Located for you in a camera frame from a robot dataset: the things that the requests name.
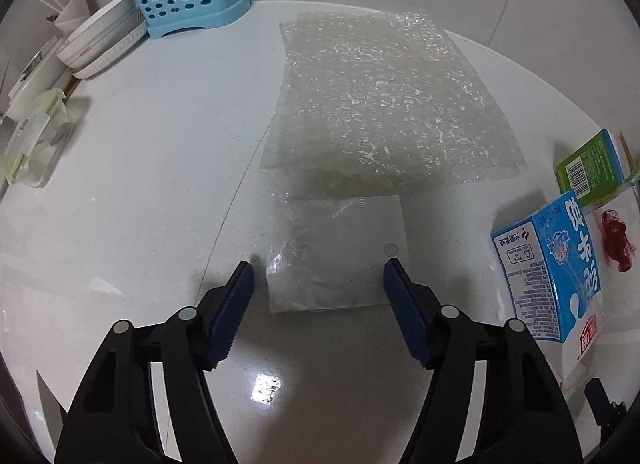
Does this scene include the bubble wrap sheet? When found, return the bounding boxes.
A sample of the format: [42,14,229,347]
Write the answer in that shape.
[262,12,527,198]

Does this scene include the red mesh net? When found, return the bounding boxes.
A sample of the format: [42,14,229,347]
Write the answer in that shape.
[601,210,636,272]

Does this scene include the green white drink carton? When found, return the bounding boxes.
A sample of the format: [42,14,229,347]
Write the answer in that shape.
[554,129,639,210]

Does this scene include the small clear plastic bag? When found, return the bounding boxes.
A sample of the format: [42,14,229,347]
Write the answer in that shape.
[265,195,410,314]

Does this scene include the white cup with straws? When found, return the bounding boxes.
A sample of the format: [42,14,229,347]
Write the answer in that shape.
[38,0,91,37]

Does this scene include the clear food container green lid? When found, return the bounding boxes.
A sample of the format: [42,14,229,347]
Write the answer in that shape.
[1,88,74,188]

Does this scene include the white bowl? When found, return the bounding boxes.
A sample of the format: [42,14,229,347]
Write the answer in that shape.
[56,0,143,71]

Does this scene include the blue white milk carton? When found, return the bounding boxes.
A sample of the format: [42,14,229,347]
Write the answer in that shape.
[491,190,603,387]

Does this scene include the stacked white plates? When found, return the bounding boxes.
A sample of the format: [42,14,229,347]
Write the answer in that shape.
[70,18,151,82]

